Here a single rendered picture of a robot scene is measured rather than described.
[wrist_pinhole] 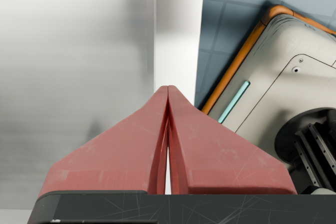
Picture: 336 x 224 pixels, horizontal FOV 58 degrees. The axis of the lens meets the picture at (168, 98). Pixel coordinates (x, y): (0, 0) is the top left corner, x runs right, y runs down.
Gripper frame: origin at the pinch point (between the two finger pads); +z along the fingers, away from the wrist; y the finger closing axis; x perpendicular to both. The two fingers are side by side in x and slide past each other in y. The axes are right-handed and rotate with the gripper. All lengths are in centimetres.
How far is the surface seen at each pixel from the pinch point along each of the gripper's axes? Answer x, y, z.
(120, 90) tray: 5.3, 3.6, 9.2
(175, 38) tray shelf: 1.2, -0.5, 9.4
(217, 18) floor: 34, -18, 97
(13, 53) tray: 2.2, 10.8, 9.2
